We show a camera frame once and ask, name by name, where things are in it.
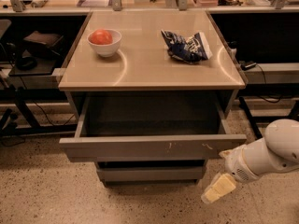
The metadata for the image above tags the grey lower drawer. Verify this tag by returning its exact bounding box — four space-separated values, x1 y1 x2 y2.
95 160 206 185

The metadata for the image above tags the blue crumpled chip bag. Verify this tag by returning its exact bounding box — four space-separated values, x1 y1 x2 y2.
161 30 212 64

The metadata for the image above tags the red apple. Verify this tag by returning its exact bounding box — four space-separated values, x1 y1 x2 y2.
90 29 113 45

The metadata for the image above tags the black power adapter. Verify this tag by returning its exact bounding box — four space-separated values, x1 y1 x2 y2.
240 61 257 71

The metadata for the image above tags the grey drawer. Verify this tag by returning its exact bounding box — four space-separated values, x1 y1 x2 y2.
95 160 206 185
60 91 246 162

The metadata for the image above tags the grey top drawer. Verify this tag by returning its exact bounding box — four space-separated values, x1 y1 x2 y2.
60 91 246 162

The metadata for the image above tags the black desk leg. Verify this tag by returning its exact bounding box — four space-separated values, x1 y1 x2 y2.
238 97 263 139

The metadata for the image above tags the white ceramic bowl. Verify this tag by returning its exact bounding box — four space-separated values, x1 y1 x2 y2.
87 29 122 57

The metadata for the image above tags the grey cabinet with beige top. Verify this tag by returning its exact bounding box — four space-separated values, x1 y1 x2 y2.
57 9 249 187

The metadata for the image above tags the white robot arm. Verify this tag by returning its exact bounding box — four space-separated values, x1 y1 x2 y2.
201 119 299 204

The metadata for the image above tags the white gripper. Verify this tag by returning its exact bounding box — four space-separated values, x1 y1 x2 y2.
201 138 282 204

